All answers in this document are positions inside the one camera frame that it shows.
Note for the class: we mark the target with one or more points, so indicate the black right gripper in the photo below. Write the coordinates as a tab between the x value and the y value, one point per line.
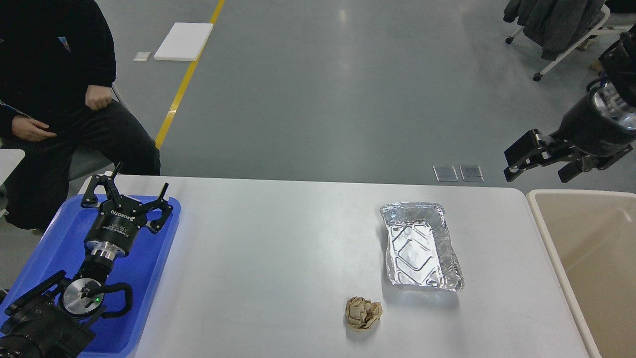
594	134

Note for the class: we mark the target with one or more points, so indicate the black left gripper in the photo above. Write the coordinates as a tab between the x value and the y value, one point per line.
116	224

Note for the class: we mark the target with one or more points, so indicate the aluminium foil tray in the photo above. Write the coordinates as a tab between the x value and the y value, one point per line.
420	253

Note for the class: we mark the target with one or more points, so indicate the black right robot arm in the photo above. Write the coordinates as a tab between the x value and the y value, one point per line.
619	64

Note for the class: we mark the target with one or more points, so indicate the person's left hand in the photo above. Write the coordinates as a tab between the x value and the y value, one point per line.
98	97

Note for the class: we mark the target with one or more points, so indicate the person's right hand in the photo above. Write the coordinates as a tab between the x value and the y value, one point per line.
29	129

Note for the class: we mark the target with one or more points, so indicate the grey chair of person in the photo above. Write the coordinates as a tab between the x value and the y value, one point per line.
86	161

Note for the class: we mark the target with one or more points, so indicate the clear floor plate right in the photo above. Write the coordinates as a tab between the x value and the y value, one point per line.
471	173

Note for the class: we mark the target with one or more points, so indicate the clear floor plate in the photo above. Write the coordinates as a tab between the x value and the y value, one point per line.
471	173
445	173

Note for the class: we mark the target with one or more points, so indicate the blue plastic tray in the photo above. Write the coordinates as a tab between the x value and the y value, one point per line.
94	268

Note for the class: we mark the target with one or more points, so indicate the white rolling chair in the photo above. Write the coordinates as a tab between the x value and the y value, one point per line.
616	14

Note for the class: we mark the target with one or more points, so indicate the beige plastic bin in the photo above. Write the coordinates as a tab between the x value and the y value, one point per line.
590	237

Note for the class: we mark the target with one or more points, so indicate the clear floor plate left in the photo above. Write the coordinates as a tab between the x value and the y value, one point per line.
445	173

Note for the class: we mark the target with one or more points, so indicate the white table corner left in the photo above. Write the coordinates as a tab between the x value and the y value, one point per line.
9	160

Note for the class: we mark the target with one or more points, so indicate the grey jacket on chair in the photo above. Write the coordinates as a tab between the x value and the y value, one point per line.
554	25

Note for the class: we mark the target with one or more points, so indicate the small white floor tile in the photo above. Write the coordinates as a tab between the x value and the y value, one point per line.
142	56

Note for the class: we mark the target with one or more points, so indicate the seated person in black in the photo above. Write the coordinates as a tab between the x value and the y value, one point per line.
51	50

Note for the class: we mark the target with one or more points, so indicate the white foam board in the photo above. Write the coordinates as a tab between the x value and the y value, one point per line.
184	42

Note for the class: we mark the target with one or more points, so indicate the crumpled brown paper ball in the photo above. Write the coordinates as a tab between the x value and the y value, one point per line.
362	314

